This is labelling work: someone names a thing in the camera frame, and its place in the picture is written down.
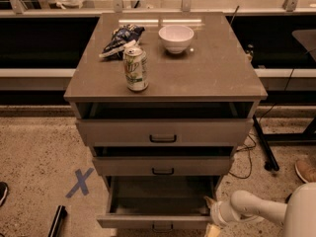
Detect blue chip bag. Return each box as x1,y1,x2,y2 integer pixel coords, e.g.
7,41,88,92
100,24,145,59

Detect white ceramic bowl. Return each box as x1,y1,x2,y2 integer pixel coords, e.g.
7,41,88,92
158,25,195,54

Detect grey drawer cabinet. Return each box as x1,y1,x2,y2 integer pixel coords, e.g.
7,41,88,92
63,11,269,202

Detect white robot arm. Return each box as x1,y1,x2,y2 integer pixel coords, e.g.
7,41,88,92
204,183,316,237

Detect blue tape cross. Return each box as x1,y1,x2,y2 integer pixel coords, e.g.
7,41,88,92
66,168,94,198

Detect black stand leg right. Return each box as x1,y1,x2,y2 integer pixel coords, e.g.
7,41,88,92
253,117,279,171

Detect metal railing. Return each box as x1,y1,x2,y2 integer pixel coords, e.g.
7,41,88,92
0,0,316,18

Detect green white soda can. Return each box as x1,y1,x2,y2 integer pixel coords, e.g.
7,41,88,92
123,45,148,92

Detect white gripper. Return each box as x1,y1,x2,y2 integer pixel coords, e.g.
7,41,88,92
204,197,235,237

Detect black sneaker left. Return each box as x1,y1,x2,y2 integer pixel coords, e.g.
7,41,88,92
0,182,9,206

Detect black bar bottom left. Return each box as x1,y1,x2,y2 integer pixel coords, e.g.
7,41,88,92
47,205,67,237

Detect black floor cable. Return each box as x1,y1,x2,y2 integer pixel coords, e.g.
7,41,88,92
228,66,297,180

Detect brown shoe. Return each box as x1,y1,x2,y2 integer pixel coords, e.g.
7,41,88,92
294,160,316,183

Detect grey drawer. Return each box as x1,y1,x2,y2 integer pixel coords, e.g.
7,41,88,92
97,176,219,233
76,118,253,146
93,157,232,176

